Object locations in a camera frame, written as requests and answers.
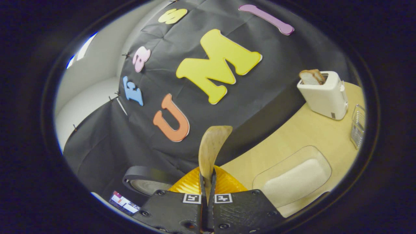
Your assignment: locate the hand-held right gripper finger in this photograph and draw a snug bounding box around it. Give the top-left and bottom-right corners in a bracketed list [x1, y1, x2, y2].
[208, 166, 286, 234]
[132, 166, 208, 234]

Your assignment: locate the wooden spoon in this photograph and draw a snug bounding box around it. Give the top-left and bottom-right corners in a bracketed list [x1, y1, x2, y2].
[198, 126, 233, 202]

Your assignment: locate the black silver rice cooker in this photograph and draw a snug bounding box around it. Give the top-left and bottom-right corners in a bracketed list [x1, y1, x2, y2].
[122, 166, 177, 205]

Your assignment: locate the clear box of white rice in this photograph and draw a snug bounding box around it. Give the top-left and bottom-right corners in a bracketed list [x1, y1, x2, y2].
[252, 146, 332, 208]

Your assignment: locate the clear chopstick holder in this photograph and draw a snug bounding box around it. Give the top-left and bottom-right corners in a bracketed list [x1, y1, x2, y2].
[350, 104, 366, 150]

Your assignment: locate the computer monitor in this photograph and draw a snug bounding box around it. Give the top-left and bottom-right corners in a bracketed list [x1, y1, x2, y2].
[109, 191, 141, 216]

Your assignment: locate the black backdrop cloth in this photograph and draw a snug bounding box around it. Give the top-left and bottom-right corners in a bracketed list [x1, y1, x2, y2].
[63, 0, 351, 199]

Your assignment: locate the white toaster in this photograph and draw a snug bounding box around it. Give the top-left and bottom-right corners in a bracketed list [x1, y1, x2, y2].
[297, 71, 349, 121]

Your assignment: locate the toasted bread slice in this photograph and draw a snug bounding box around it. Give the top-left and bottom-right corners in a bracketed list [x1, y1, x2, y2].
[299, 69, 326, 85]

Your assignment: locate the ceiling light panel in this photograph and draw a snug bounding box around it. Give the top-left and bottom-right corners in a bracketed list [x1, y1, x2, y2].
[67, 32, 98, 69]

